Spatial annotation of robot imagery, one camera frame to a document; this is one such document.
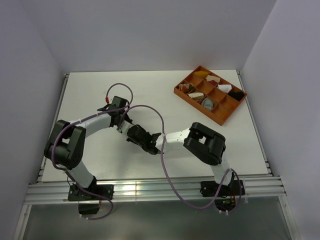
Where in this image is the brown patterned rolled sock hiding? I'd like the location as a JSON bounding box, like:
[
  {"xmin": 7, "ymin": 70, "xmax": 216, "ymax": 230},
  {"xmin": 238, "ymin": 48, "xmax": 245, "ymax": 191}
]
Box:
[{"xmin": 178, "ymin": 83, "xmax": 194, "ymax": 94}]

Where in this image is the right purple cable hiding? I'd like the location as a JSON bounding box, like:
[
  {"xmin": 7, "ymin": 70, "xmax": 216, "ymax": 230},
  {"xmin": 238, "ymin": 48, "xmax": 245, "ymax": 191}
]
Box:
[{"xmin": 117, "ymin": 104, "xmax": 243, "ymax": 215}]

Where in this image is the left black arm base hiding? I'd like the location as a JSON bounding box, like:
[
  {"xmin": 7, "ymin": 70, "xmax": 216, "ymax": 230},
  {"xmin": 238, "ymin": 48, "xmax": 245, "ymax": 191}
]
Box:
[{"xmin": 67, "ymin": 184, "xmax": 114, "ymax": 220}]

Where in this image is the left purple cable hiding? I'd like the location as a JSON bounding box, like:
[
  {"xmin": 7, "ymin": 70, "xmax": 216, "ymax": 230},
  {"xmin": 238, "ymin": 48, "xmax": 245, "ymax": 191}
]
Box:
[{"xmin": 50, "ymin": 83, "xmax": 134, "ymax": 221}]

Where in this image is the aluminium frame rail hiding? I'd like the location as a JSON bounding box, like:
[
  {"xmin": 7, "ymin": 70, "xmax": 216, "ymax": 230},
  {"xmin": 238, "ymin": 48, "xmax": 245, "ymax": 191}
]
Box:
[{"xmin": 23, "ymin": 175, "xmax": 287, "ymax": 205}]

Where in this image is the beige brown rolled sock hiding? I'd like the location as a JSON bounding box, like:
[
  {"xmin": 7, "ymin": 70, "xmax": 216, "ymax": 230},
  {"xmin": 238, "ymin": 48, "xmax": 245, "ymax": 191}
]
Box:
[{"xmin": 188, "ymin": 91, "xmax": 205, "ymax": 102}]

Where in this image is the grey sock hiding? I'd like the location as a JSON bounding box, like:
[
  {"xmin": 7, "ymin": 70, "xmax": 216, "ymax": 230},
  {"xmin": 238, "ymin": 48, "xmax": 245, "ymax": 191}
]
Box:
[{"xmin": 201, "ymin": 97, "xmax": 215, "ymax": 111}]

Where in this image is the purple cable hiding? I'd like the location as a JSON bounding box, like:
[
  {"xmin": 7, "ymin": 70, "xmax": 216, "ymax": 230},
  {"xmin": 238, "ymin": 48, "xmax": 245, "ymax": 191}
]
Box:
[
  {"xmin": 50, "ymin": 83, "xmax": 134, "ymax": 221},
  {"xmin": 117, "ymin": 104, "xmax": 243, "ymax": 215}
]

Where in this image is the yellow rolled sock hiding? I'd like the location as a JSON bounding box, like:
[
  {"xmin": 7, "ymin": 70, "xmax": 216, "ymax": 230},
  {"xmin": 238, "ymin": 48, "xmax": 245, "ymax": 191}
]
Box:
[{"xmin": 194, "ymin": 70, "xmax": 210, "ymax": 80}]

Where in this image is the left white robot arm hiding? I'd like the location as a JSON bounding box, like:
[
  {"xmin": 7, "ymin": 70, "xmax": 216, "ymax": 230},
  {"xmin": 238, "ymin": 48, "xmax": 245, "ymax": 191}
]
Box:
[{"xmin": 44, "ymin": 96, "xmax": 131, "ymax": 200}]

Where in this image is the orange compartment tray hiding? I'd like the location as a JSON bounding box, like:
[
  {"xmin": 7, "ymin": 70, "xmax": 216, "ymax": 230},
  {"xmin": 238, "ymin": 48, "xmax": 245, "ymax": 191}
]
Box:
[{"xmin": 173, "ymin": 65, "xmax": 247, "ymax": 126}]

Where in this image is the red beige rolled sock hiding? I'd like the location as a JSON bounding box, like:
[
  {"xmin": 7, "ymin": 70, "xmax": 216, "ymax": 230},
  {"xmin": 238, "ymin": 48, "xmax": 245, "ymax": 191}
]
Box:
[{"xmin": 205, "ymin": 75, "xmax": 221, "ymax": 86}]

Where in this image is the black rolled sock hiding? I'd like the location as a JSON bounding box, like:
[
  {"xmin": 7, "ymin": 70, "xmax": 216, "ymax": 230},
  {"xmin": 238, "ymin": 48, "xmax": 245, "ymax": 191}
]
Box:
[{"xmin": 228, "ymin": 91, "xmax": 245, "ymax": 102}]

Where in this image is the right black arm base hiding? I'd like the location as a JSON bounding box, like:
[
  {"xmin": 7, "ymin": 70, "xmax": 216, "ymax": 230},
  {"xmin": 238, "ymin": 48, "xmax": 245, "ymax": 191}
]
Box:
[{"xmin": 199, "ymin": 179, "xmax": 245, "ymax": 210}]

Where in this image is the white rolled sock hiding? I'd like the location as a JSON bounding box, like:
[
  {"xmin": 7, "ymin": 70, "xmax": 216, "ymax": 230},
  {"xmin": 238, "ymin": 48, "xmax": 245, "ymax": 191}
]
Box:
[{"xmin": 217, "ymin": 84, "xmax": 233, "ymax": 94}]

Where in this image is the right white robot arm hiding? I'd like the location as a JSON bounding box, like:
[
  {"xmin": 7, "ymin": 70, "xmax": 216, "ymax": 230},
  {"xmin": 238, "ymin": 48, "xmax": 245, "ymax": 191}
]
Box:
[{"xmin": 125, "ymin": 122, "xmax": 234, "ymax": 195}]

